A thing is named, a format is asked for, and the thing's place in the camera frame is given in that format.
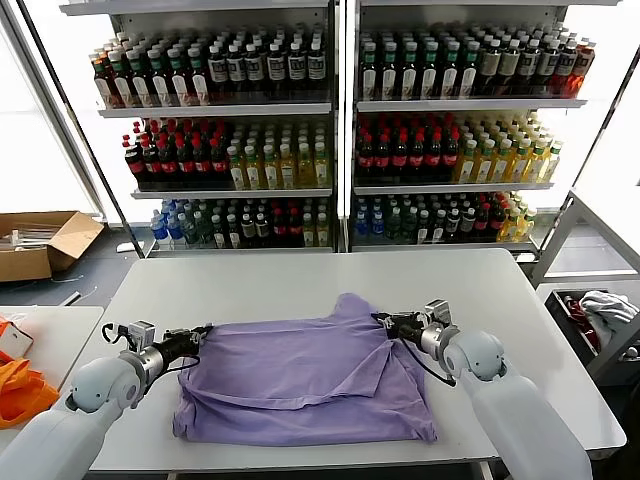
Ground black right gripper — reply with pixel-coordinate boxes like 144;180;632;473
372;312;426;344

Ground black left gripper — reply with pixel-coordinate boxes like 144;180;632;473
160;323;215;359

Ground purple t-shirt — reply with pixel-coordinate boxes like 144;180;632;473
172;292;440;447

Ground cola bottle red cap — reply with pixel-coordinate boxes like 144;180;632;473
193;138;213;185
123;141;146;185
356;133;375;181
287;208;303;249
389;133;409;181
159;139;179;185
489;202;505;243
441;132;460;181
373;133;392;181
141;139;162;185
271;208;288;249
423;132;443;181
209;138;230;184
474;203;491;243
406;132;426;181
176;138;196;185

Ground brown cardboard box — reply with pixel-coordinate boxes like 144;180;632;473
0;210;105;283

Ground black plastic crate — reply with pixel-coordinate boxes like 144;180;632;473
542;288;640;389

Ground small white orange box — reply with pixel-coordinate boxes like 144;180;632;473
0;321;35;361

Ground red patterned cloth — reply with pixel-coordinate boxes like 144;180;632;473
562;294;601;354

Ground orange cloth bag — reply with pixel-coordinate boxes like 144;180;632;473
0;357;61;430

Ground white sticks bundle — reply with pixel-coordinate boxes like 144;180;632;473
0;224;61;252

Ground white grey crumpled cloth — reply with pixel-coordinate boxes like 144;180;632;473
577;289;640;347

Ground grey metal shelf rack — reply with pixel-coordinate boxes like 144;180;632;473
344;0;589;254
58;0;346;259

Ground dark bottle beige label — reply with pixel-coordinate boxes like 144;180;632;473
498;39;521;97
478;39;503;97

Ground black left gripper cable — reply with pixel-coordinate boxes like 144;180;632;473
172;352;204;372

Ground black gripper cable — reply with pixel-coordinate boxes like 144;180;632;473
172;352;204;372
399;339;457;387

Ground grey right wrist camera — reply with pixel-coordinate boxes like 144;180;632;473
423;298;455;327

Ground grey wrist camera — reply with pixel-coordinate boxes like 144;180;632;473
423;298;455;327
127;321;155;351

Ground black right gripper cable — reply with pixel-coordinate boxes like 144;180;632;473
399;339;457;387

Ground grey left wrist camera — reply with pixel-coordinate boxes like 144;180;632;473
127;321;155;351

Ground thin black left camera cable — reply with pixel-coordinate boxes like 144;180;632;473
101;322;132;346

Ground grey metal table frame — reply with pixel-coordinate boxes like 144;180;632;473
527;188;640;281

